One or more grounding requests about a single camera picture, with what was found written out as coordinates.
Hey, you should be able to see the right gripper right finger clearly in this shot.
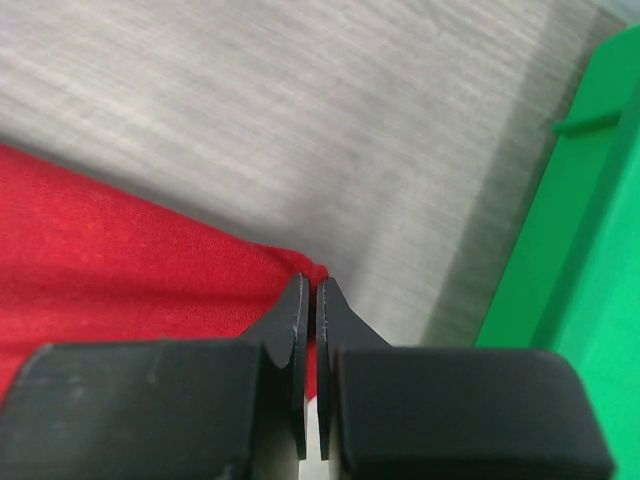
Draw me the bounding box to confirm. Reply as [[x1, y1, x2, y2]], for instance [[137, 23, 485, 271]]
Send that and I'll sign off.
[[316, 278, 614, 479]]

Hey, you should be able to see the dark red t shirt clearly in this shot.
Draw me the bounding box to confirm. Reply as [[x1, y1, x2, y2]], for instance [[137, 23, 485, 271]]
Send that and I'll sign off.
[[1, 146, 328, 387]]

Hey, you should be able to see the green plastic tray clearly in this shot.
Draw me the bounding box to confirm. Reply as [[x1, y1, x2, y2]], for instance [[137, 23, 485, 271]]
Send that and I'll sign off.
[[476, 26, 639, 479]]

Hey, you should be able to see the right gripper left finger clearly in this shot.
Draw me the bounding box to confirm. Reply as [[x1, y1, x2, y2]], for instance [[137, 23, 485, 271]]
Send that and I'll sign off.
[[1, 274, 309, 479]]

